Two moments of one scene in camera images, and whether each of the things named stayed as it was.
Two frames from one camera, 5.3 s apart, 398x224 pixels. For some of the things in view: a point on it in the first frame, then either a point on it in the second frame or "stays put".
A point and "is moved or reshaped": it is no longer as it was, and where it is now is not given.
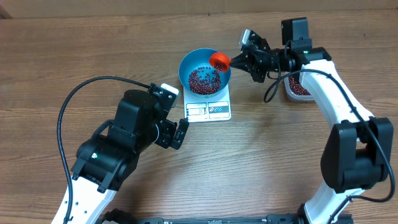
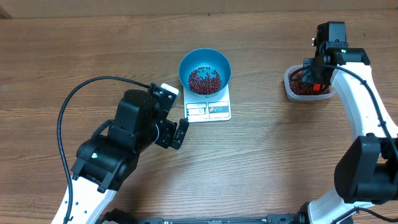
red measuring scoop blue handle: (219, 61) is moved or reshaped
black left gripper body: (166, 132) stays put
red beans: (296, 88) stays put
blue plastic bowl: (198, 78) stays put
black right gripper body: (272, 65) to (311, 74)
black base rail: (132, 217) stays put
